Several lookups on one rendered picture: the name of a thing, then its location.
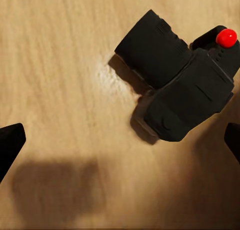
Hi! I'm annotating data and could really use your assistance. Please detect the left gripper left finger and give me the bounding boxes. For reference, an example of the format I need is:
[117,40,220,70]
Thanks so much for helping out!
[0,123,26,183]

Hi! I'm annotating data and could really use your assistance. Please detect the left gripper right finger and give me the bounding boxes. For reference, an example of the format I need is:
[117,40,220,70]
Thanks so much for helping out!
[224,123,240,163]

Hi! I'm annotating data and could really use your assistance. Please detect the digital camera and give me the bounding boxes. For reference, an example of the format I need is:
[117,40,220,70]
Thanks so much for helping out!
[114,10,240,142]

